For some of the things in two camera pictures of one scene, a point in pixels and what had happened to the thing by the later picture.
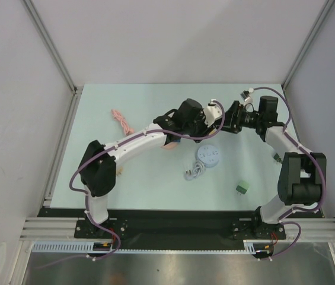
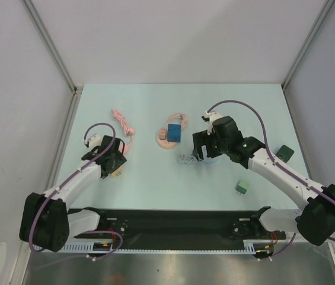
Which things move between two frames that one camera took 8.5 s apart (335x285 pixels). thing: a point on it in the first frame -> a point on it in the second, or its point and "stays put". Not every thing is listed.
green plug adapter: x=242 y=187 stays put
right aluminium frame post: x=317 y=24 stays put
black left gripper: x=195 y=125 -> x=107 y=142
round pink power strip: x=169 y=146 stays put
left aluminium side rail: x=76 y=97 stays put
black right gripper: x=235 y=116 -> x=200 y=145
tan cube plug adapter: x=119 y=171 stays put
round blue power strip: x=207 y=156 -> x=187 y=160
